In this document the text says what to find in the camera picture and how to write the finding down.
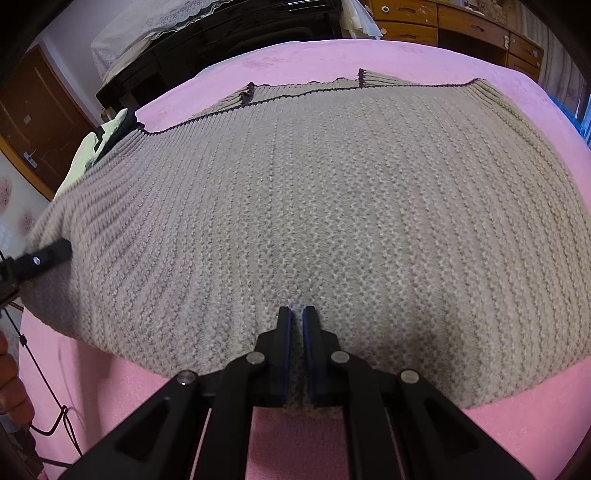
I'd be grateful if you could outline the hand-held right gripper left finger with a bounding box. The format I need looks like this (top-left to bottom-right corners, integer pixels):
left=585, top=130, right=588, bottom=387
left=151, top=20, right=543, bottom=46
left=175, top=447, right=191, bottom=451
left=60, top=305, right=295, bottom=480

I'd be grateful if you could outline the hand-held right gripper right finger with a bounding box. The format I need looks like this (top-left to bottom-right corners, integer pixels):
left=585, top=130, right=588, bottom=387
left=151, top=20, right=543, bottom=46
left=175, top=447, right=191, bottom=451
left=302, top=305, right=532, bottom=480

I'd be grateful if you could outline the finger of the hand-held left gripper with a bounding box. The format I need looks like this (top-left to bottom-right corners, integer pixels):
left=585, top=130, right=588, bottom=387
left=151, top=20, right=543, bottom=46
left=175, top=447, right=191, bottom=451
left=13, top=239, right=74, bottom=282

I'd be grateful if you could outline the beige knitted cardigan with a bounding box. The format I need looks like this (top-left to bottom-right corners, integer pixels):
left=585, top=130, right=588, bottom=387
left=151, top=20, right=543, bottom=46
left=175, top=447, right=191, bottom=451
left=25, top=68, right=591, bottom=416

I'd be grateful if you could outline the person's left hand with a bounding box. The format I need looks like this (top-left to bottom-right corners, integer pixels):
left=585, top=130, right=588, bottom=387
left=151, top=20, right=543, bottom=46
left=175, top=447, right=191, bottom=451
left=0, top=331, right=34, bottom=426

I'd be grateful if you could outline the floral sliding wardrobe door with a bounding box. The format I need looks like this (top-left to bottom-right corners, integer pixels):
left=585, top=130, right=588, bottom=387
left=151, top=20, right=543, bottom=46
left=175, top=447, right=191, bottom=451
left=0, top=152, right=54, bottom=259

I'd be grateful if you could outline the pale yellow folded garment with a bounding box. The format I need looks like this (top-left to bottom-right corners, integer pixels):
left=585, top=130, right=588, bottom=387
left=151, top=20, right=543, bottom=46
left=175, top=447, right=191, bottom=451
left=58, top=107, right=139, bottom=190

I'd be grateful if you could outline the brown wooden door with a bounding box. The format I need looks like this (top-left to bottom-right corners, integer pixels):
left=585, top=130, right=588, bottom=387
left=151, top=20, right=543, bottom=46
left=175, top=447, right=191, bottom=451
left=0, top=44, right=100, bottom=201

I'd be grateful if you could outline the white lace piano cover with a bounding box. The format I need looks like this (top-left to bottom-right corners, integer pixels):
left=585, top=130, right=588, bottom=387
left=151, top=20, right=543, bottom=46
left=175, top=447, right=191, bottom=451
left=90, top=0, right=232, bottom=84

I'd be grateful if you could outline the black piano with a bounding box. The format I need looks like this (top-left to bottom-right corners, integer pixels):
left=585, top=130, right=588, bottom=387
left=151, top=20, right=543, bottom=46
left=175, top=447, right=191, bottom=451
left=95, top=0, right=345, bottom=123

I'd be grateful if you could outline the pink blanket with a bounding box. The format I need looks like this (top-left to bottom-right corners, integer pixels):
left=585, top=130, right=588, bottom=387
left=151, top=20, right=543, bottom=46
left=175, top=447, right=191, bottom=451
left=18, top=39, right=591, bottom=480

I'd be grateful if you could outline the cream cloth under lace cover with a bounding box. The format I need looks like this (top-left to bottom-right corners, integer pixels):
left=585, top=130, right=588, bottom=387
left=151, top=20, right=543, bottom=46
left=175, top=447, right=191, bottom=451
left=339, top=0, right=384, bottom=41

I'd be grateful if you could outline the blue object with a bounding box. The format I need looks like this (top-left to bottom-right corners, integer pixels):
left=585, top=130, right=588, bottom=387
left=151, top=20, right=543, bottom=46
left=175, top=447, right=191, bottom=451
left=549, top=90, right=591, bottom=151

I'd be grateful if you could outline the wooden desk with drawers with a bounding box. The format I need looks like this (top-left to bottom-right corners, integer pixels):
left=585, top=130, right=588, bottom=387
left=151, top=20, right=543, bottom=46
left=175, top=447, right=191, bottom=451
left=365, top=0, right=546, bottom=84

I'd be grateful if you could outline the grey curtain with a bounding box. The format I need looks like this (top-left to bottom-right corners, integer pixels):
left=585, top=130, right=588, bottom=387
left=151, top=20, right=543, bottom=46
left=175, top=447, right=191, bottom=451
left=508, top=0, right=591, bottom=95

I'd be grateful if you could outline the black cable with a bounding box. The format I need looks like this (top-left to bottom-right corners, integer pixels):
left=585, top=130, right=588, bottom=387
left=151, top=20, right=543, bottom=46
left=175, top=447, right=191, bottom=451
left=0, top=249, right=86, bottom=467

